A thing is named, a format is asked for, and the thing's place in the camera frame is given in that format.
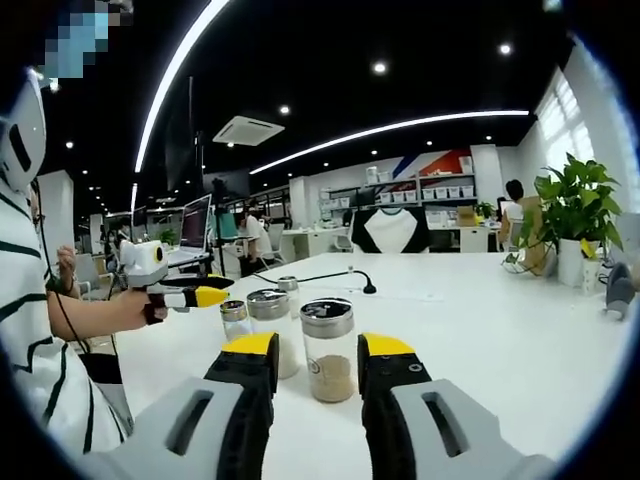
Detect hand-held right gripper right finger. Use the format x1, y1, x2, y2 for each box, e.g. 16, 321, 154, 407
356, 332, 559, 480

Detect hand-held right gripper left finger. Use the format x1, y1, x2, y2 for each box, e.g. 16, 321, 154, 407
74, 331, 281, 480

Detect small glass seasoning bottle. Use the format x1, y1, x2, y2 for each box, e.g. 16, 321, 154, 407
277, 275, 301, 321
219, 299, 255, 344

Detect tall seasoning bottle white grains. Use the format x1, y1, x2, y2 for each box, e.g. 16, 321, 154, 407
246, 288, 302, 380

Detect tall seasoning bottle brown powder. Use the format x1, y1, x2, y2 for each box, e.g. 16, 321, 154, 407
299, 298, 357, 404

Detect person's left hand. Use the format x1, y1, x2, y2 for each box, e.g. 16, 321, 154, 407
119, 287, 169, 331

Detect white laptop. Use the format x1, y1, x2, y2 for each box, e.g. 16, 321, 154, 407
169, 193, 214, 264

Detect teal panel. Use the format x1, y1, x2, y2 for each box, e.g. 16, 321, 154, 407
214, 207, 241, 241

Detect white office desk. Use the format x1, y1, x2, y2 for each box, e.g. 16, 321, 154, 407
287, 227, 354, 261

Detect ceiling light strip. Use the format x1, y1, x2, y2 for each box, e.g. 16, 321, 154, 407
248, 109, 531, 175
133, 0, 232, 174

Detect ceiling air conditioner unit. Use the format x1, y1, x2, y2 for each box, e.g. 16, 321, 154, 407
213, 115, 286, 147

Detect white worn device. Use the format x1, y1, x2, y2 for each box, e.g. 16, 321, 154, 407
0, 74, 49, 196

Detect black and white raglan shirt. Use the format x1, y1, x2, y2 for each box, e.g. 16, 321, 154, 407
351, 207, 431, 255

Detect small white cup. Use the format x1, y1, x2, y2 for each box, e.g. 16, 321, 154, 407
579, 252, 601, 292

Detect brown paper bag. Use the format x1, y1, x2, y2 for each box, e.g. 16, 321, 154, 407
517, 195, 559, 276

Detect grey headphones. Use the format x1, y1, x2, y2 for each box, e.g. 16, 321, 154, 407
603, 262, 639, 319

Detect row of white storage bins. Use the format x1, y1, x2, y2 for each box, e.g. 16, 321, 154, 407
379, 185, 474, 201

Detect grey storage shelf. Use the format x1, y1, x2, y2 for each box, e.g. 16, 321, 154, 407
319, 157, 476, 221

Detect green potted plant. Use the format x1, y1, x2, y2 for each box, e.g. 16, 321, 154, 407
502, 152, 624, 287

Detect white window blind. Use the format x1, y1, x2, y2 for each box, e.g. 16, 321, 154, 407
534, 67, 596, 176

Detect black power cable with plug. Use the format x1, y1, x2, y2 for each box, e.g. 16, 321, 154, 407
252, 269, 379, 296

